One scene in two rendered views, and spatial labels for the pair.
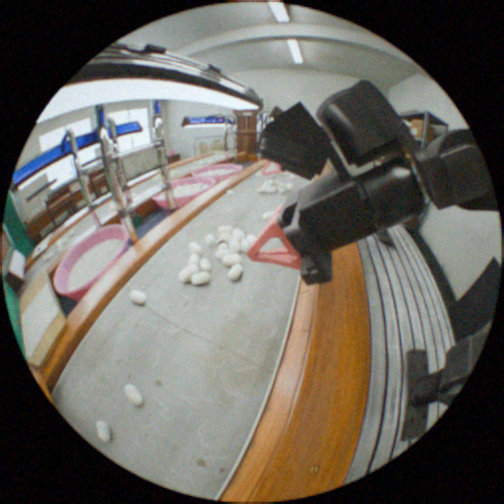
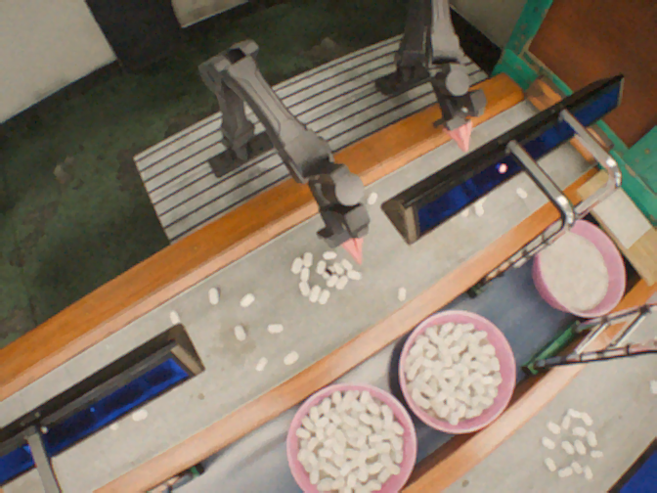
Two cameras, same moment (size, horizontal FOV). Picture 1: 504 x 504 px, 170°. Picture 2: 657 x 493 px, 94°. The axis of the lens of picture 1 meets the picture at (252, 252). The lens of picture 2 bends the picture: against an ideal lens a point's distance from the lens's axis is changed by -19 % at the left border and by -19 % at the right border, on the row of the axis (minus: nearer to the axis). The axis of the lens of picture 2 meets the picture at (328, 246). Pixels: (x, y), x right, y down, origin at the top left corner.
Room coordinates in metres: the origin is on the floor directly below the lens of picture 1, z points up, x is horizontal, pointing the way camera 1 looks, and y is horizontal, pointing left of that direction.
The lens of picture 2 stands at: (0.83, 0.06, 1.57)
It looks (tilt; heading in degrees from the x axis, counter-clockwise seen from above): 69 degrees down; 217
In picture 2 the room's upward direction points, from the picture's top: 1 degrees clockwise
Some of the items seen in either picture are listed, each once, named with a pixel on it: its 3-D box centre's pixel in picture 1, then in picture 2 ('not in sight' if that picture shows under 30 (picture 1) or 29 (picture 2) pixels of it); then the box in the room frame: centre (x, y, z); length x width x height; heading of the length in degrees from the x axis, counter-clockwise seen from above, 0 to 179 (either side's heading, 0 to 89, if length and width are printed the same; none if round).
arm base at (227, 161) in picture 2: (382, 221); (240, 147); (0.48, -0.52, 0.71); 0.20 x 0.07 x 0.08; 160
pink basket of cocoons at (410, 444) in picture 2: (217, 177); (350, 443); (0.90, 0.18, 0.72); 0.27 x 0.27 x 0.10
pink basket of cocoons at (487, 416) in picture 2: (184, 196); (453, 371); (0.63, 0.28, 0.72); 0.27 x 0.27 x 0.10
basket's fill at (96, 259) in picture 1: (97, 269); (570, 272); (0.22, 0.43, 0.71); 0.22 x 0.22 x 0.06
